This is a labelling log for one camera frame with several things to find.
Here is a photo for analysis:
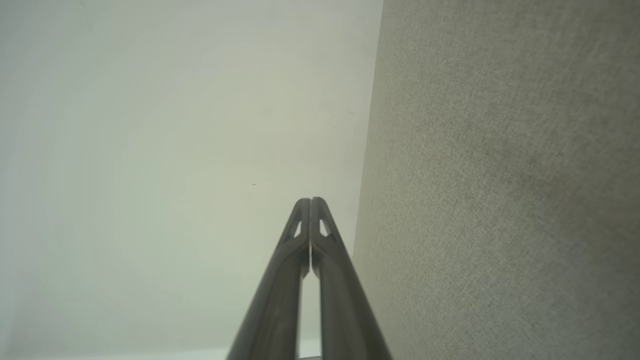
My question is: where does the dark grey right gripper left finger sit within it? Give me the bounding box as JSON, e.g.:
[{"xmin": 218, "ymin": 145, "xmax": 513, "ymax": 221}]
[{"xmin": 227, "ymin": 197, "xmax": 312, "ymax": 360}]

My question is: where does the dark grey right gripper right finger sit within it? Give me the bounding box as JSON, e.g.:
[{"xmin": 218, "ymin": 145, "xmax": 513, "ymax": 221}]
[{"xmin": 310, "ymin": 196, "xmax": 393, "ymax": 360}]

